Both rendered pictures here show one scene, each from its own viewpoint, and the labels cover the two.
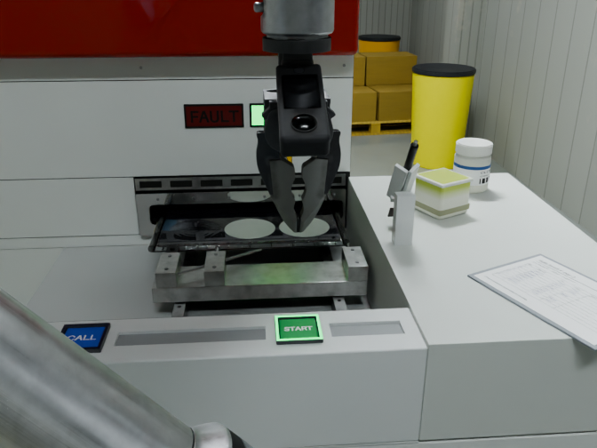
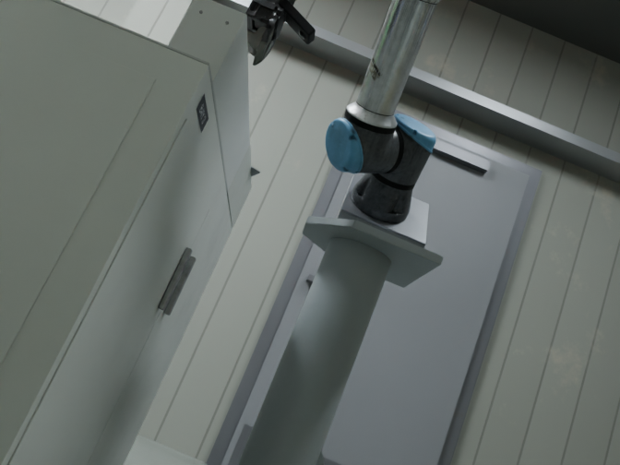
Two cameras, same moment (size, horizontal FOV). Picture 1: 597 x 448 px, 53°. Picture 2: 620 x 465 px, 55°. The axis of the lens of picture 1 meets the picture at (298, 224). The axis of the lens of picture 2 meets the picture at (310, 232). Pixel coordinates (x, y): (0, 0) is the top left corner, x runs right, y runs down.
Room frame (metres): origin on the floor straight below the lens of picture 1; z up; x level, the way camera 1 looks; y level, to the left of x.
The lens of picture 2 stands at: (0.23, 1.25, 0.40)
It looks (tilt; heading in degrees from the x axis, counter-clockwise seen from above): 16 degrees up; 275
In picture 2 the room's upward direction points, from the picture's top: 23 degrees clockwise
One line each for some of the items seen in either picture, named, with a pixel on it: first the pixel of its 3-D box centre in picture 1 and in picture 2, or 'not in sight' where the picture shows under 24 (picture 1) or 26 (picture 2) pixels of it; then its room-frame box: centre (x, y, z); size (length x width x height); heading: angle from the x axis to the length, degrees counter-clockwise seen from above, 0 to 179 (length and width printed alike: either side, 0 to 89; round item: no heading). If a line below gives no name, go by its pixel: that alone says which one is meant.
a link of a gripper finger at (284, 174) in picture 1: (282, 188); (255, 42); (0.65, 0.02, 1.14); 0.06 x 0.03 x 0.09; 4
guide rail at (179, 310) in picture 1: (182, 300); not in sight; (0.92, 0.20, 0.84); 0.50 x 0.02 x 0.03; 4
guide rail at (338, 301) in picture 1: (335, 295); not in sight; (0.94, -0.07, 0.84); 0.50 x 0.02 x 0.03; 4
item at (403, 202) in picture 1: (401, 200); not in sight; (0.90, -0.16, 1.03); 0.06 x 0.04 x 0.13; 4
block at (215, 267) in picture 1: (215, 268); not in sight; (0.93, 0.14, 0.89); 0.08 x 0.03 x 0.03; 4
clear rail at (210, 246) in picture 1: (250, 245); not in sight; (1.02, 0.09, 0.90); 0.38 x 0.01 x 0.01; 94
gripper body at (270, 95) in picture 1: (296, 94); (270, 10); (0.65, 0.00, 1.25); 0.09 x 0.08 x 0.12; 4
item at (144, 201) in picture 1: (242, 211); not in sight; (1.20, 0.12, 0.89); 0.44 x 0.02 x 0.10; 94
